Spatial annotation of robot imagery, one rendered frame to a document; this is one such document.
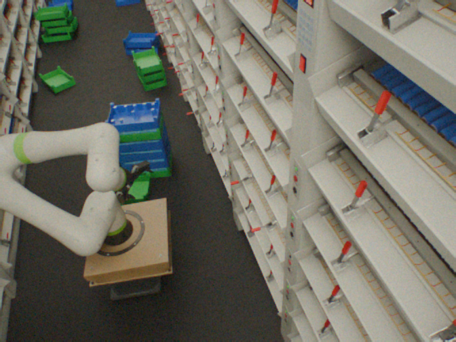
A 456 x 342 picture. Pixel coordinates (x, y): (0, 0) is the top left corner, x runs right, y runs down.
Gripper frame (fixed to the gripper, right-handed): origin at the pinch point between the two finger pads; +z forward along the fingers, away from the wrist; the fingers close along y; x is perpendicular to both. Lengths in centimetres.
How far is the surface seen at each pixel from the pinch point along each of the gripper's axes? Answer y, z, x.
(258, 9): -66, -57, 21
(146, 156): -5, 71, -32
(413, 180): -38, -97, 69
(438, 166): -41, -98, 70
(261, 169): -33, -13, 41
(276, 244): -12, -10, 61
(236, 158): -32.4, 18.6, 25.5
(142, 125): -20, 53, -37
